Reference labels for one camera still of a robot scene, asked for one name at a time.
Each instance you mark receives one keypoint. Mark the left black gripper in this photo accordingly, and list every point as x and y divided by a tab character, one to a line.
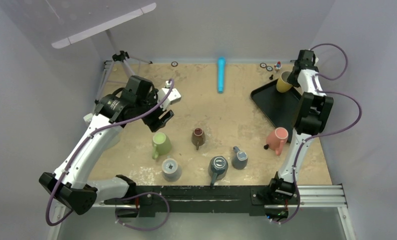
155	121

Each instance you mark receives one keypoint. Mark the green mug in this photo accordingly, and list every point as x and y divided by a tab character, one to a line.
161	145

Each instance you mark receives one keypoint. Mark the brown mug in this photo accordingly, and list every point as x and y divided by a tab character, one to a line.
198	138

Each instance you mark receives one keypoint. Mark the yellow mug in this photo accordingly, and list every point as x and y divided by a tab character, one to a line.
282	85

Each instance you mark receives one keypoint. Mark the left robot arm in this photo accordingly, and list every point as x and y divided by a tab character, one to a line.
138	100

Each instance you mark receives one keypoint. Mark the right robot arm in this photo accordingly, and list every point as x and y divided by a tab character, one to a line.
309	120

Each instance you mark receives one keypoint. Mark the light grey mug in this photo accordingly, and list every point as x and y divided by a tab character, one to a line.
171	170

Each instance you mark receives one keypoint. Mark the dark blue-grey mug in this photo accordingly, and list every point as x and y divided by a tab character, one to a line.
217	169

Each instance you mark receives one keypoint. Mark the slate blue mug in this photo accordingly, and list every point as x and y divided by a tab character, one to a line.
240	159

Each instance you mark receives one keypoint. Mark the pink mug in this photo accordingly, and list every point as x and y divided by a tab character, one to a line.
276	140

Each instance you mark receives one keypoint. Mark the tripod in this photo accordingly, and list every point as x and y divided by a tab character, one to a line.
116	71

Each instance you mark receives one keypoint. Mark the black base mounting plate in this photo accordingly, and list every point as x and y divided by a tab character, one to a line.
225	199

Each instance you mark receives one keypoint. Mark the blue cylinder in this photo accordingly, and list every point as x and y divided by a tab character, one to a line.
221	63

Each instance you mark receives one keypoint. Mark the black tray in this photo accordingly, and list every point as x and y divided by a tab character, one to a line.
279	108

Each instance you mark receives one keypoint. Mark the overhead light panel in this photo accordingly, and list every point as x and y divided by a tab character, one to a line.
81	19

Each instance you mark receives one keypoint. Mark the small figurine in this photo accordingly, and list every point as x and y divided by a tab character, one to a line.
278	66

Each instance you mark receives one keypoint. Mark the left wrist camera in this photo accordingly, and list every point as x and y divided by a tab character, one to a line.
168	95

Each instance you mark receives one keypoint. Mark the aluminium frame rail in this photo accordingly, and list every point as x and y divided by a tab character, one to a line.
320	214

